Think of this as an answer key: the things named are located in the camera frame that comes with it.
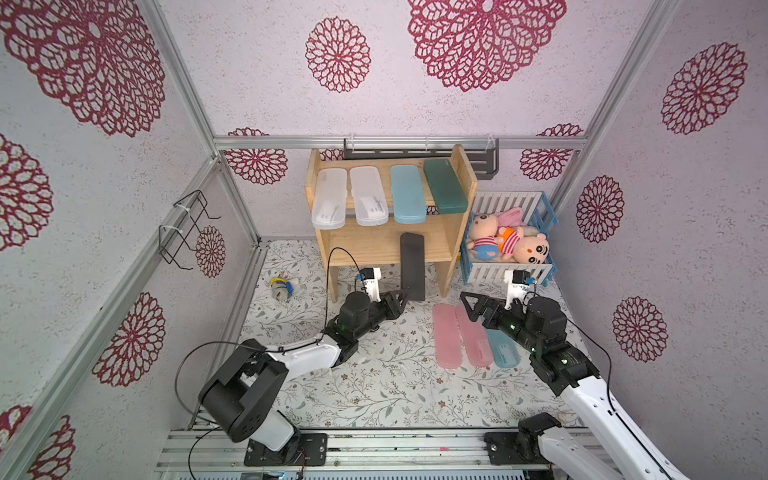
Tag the black pencil case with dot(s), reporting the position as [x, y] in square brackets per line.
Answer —
[412, 252]

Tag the light blue pencil case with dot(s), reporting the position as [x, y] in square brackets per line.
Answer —
[407, 192]

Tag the teal pencil case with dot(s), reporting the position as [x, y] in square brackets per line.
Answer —
[504, 349]

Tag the pink pig plush toy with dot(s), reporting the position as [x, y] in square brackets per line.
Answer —
[488, 233]

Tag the pink pencil case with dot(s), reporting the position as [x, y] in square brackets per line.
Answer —
[446, 336]
[475, 339]

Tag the dark grey wall shelf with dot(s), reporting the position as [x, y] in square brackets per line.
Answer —
[484, 162]

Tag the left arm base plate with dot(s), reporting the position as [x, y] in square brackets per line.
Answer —
[303, 449]

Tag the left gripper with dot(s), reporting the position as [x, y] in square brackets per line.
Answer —
[392, 307]

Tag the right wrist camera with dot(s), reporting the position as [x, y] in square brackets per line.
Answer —
[519, 284]

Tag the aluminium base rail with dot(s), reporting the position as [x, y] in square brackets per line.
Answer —
[360, 454]

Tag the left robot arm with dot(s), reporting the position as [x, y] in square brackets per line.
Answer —
[240, 396]

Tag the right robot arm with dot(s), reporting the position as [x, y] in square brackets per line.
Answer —
[538, 325]

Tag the wooden two-tier shelf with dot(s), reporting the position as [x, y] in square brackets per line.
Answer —
[380, 245]

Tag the cartoon boy plush toy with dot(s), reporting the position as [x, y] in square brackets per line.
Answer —
[524, 245]

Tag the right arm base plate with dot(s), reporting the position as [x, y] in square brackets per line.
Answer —
[513, 448]

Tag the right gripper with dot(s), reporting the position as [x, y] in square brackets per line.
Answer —
[492, 312]

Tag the black wire wall rack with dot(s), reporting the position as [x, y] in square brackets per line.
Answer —
[173, 238]

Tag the frosted white pencil case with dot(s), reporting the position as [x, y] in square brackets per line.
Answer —
[370, 204]
[329, 206]

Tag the dark green pencil case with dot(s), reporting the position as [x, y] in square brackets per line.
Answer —
[446, 190]

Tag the small toy figure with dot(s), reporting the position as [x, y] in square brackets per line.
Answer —
[281, 289]

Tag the white blue toy crib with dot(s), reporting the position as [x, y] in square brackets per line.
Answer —
[530, 210]

